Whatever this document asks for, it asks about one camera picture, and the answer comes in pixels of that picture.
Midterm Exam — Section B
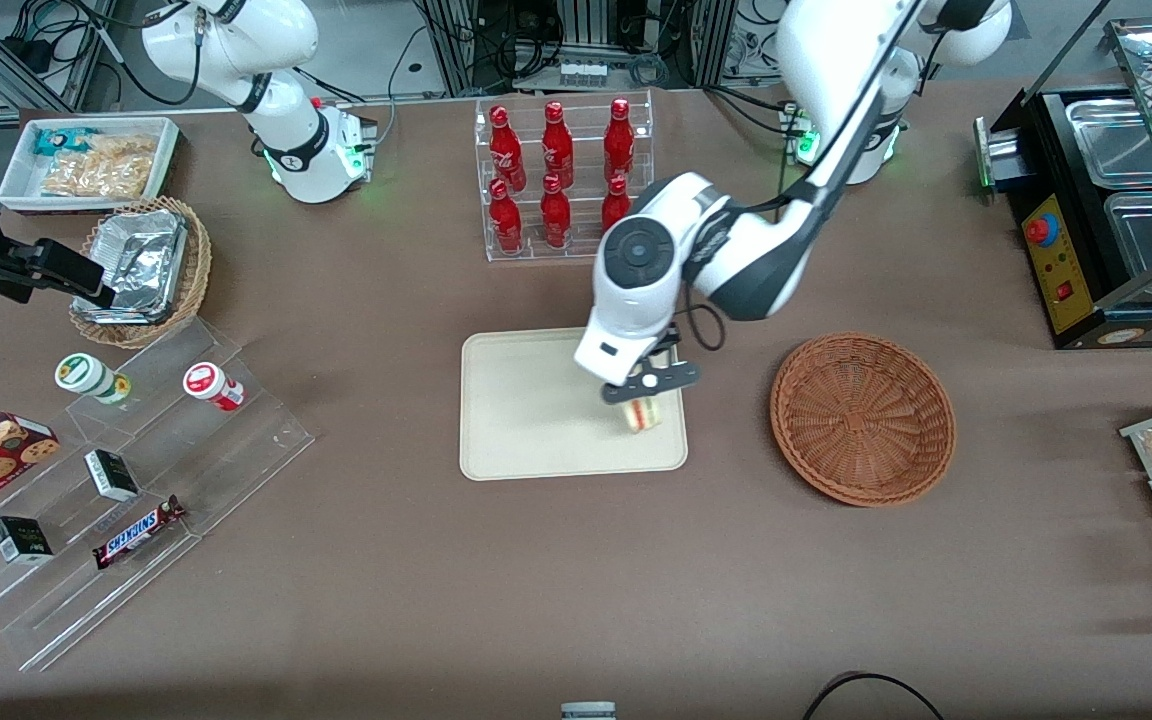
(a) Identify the red lid white cup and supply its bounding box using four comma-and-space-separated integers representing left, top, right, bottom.
183, 362, 245, 412

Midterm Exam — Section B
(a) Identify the green lid white cup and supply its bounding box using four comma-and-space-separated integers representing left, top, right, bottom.
55, 353, 132, 405

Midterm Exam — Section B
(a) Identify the clear bag of chips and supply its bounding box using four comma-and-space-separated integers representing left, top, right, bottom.
41, 135, 159, 199

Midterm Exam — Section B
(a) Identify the white rectangular plastic bin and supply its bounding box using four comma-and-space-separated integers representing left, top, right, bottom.
0, 116, 182, 216

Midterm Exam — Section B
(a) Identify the silver foil container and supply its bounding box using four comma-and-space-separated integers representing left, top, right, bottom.
73, 208, 189, 325

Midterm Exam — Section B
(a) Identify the blue snack packet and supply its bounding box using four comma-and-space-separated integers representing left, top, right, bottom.
33, 126, 102, 158

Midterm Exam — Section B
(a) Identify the brown snickers bar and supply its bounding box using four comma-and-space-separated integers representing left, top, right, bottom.
93, 495, 187, 570

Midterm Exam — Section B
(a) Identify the round brown wicker basket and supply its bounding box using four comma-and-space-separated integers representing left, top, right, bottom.
769, 331, 957, 508

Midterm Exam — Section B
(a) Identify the black food warmer machine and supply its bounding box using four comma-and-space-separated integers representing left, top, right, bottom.
974, 15, 1152, 351

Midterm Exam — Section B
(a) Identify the black floor cable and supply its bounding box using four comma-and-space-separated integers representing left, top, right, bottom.
802, 672, 947, 720

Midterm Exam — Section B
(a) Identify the beige rectangular plastic tray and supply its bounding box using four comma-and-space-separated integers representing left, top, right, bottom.
459, 326, 689, 482

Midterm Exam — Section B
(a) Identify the light wicker basket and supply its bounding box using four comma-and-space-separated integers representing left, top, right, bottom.
69, 196, 213, 350

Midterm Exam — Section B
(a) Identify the red cola bottle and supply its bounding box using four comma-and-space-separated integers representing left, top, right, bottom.
601, 175, 634, 237
603, 98, 636, 183
489, 178, 525, 253
540, 174, 573, 249
489, 105, 526, 191
541, 101, 575, 189

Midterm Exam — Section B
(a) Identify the clear acrylic bottle rack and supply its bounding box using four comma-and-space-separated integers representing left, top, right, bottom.
474, 90, 655, 263

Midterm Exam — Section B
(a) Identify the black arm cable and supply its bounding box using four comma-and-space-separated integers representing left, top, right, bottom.
678, 0, 929, 353

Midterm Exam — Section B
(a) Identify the small black carton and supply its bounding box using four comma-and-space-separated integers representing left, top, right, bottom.
0, 516, 54, 565
84, 449, 140, 503

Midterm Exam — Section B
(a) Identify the aluminium equipment frame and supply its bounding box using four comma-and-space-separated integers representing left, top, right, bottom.
416, 0, 737, 93

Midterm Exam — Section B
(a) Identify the clear acrylic stepped shelf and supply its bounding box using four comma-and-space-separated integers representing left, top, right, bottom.
0, 318, 315, 673

